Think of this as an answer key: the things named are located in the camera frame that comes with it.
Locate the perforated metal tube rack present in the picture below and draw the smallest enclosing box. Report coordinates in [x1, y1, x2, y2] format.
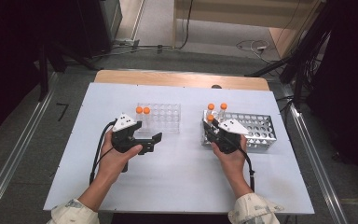
[200, 109, 278, 151]

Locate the right hand-held gripper black cable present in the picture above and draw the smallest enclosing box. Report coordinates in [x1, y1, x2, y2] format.
[213, 124, 256, 192]

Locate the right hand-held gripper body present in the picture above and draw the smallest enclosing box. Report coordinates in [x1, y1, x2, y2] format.
[213, 118, 250, 155]

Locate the person's left hand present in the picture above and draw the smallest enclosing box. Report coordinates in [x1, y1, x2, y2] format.
[97, 129, 144, 185]

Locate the white floor cable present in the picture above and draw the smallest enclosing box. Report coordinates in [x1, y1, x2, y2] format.
[236, 38, 282, 65]

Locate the light wooden cabinet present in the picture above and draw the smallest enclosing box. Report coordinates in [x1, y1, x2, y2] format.
[172, 0, 324, 59]

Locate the black floor cable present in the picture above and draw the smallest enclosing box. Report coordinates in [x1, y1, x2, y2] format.
[89, 0, 195, 60]

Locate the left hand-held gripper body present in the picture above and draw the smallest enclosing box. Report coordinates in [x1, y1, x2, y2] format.
[111, 112, 145, 154]

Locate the aluminium floor rail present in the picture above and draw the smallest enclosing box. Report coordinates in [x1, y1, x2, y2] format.
[0, 72, 59, 224]
[281, 83, 350, 224]

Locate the person's right hand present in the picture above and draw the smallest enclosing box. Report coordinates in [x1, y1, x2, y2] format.
[211, 135, 248, 183]

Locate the black metal stand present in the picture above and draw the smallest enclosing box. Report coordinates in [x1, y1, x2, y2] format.
[36, 40, 102, 102]

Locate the black stand with cables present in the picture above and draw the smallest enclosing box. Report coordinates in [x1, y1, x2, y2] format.
[245, 0, 335, 110]

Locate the left hand-held gripper black cable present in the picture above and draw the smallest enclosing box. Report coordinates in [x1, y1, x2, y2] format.
[89, 120, 119, 186]

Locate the hand-held gripper black cable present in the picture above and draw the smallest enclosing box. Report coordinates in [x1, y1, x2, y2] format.
[213, 124, 256, 192]
[89, 120, 119, 186]

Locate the clear plastic tube rack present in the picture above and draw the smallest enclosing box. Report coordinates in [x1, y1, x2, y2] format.
[135, 102, 182, 134]

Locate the black cabinet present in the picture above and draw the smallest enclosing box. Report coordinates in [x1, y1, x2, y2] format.
[76, 0, 124, 59]

